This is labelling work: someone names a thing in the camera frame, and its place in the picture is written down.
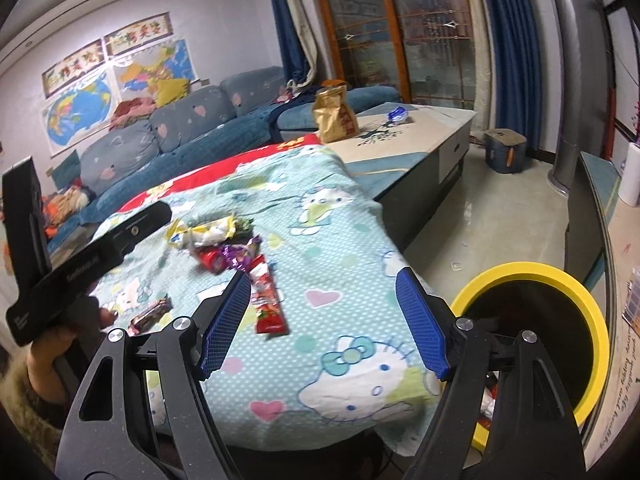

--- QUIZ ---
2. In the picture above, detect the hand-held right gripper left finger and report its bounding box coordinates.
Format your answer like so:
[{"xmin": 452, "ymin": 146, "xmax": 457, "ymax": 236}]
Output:
[{"xmin": 55, "ymin": 270, "xmax": 253, "ymax": 480}]

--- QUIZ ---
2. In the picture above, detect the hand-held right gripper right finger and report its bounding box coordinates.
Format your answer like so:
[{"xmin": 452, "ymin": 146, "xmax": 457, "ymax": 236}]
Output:
[{"xmin": 394, "ymin": 266, "xmax": 586, "ymax": 480}]

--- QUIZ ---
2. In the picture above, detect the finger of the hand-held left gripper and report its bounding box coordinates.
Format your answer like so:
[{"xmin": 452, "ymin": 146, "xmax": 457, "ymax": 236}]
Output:
[{"xmin": 102, "ymin": 201, "xmax": 173, "ymax": 261}]

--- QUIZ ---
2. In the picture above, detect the long red snack wrapper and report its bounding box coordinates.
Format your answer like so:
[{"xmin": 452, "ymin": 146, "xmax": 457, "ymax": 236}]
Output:
[{"xmin": 248, "ymin": 255, "xmax": 291, "ymax": 336}]

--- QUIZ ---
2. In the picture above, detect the yellow and white wrapper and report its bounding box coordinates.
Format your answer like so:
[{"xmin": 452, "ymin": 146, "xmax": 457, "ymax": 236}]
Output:
[{"xmin": 165, "ymin": 215, "xmax": 237, "ymax": 251}]

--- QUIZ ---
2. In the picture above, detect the small red wrapper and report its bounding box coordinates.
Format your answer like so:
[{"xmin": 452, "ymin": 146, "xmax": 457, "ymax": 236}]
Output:
[{"xmin": 192, "ymin": 245, "xmax": 226, "ymax": 275}]

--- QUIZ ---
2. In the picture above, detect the purple wrapper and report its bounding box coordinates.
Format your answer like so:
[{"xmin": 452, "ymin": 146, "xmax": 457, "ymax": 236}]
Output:
[{"xmin": 220, "ymin": 235, "xmax": 262, "ymax": 271}]

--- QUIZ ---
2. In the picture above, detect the brown chocolate bar wrapper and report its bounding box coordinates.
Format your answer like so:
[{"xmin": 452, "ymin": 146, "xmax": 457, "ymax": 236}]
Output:
[{"xmin": 127, "ymin": 297, "xmax": 173, "ymax": 336}]

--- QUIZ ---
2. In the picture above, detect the yellow rimmed black trash bin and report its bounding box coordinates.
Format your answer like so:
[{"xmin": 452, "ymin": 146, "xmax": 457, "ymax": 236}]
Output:
[{"xmin": 450, "ymin": 262, "xmax": 611, "ymax": 453}]

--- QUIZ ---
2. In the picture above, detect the person's left forearm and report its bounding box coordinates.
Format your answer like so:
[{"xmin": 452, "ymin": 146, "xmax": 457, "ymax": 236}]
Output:
[{"xmin": 0, "ymin": 355, "xmax": 66, "ymax": 471}]

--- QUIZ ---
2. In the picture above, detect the person's left hand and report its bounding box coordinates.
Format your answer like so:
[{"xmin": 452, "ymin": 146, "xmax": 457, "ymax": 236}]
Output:
[{"xmin": 27, "ymin": 292, "xmax": 118, "ymax": 406}]

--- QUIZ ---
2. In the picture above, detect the orange clothes pile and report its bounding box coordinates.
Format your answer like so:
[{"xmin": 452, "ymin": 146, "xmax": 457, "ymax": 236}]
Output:
[{"xmin": 42, "ymin": 185, "xmax": 96, "ymax": 241}]

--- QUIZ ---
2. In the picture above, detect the grey heart print cushion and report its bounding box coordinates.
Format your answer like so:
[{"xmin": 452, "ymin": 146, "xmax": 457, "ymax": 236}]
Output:
[
  {"xmin": 220, "ymin": 66, "xmax": 288, "ymax": 118},
  {"xmin": 150, "ymin": 85, "xmax": 236, "ymax": 153},
  {"xmin": 80, "ymin": 120, "xmax": 161, "ymax": 196}
]

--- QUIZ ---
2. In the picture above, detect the cartoon cat printed blanket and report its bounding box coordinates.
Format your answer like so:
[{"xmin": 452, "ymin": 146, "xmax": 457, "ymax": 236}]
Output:
[{"xmin": 87, "ymin": 145, "xmax": 443, "ymax": 453}]

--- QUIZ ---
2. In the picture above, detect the pink clothes pile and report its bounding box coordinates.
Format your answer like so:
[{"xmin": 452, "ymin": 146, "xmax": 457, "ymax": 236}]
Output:
[{"xmin": 110, "ymin": 97, "xmax": 157, "ymax": 131}]

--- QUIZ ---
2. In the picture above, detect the red blanket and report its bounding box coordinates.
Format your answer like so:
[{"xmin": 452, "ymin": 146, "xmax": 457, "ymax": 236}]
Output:
[{"xmin": 120, "ymin": 132, "xmax": 323, "ymax": 216}]

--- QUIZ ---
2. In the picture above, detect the blue sofa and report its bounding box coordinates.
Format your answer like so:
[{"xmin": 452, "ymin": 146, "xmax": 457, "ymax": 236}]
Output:
[{"xmin": 47, "ymin": 67, "xmax": 401, "ymax": 256}]

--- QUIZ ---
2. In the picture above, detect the world map poster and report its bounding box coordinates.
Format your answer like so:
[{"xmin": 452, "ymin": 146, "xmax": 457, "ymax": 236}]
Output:
[{"xmin": 41, "ymin": 72, "xmax": 121, "ymax": 156}]

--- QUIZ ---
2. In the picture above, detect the yellow pillow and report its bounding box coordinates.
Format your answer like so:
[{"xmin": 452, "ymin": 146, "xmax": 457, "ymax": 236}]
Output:
[{"xmin": 155, "ymin": 77, "xmax": 192, "ymax": 108}]

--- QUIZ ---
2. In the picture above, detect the country map poster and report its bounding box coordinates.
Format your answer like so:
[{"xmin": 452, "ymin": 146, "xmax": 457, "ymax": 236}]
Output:
[{"xmin": 114, "ymin": 37, "xmax": 196, "ymax": 101}]

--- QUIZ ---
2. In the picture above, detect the beige coffee table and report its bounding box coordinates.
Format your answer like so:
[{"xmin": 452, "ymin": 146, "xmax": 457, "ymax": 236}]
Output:
[{"xmin": 325, "ymin": 102, "xmax": 477, "ymax": 253}]

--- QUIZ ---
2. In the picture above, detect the pile of seed shells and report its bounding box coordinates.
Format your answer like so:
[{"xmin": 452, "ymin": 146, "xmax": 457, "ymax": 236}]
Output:
[{"xmin": 357, "ymin": 127, "xmax": 401, "ymax": 147}]

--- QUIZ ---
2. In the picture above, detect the blue box stool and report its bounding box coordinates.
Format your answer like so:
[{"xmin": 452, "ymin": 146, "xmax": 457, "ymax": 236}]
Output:
[{"xmin": 484, "ymin": 129, "xmax": 528, "ymax": 175}]

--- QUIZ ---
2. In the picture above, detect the television stand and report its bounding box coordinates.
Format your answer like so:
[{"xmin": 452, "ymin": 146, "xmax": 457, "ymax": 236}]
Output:
[{"xmin": 565, "ymin": 152, "xmax": 640, "ymax": 461}]

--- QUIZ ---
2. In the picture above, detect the gold paper bag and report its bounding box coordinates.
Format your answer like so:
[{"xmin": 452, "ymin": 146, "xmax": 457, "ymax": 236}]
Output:
[{"xmin": 312, "ymin": 82, "xmax": 360, "ymax": 143}]

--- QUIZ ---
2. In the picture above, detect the blue curtain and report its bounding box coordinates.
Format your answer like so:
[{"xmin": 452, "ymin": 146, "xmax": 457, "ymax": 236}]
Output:
[
  {"xmin": 265, "ymin": 0, "xmax": 313, "ymax": 86},
  {"xmin": 472, "ymin": 0, "xmax": 556, "ymax": 161}
]

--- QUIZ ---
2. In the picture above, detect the beige curtain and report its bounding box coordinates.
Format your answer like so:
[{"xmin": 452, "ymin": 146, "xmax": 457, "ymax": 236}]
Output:
[{"xmin": 280, "ymin": 0, "xmax": 321, "ymax": 86}]

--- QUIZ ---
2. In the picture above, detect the white ribbed vase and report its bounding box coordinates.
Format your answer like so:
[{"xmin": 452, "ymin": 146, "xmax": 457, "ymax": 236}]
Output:
[{"xmin": 619, "ymin": 142, "xmax": 640, "ymax": 206}]

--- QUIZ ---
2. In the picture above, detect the silver tower air conditioner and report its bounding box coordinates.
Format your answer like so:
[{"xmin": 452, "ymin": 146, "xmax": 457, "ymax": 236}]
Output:
[{"xmin": 542, "ymin": 0, "xmax": 618, "ymax": 193}]

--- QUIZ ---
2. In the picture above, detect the wooden sliding glass door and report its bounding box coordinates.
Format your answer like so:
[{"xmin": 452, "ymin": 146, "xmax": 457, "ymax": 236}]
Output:
[{"xmin": 307, "ymin": 0, "xmax": 481, "ymax": 111}]

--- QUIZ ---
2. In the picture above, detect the embroidered wall picture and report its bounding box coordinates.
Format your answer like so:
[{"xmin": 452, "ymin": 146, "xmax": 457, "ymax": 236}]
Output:
[
  {"xmin": 102, "ymin": 14, "xmax": 173, "ymax": 57},
  {"xmin": 41, "ymin": 40, "xmax": 106, "ymax": 98}
]

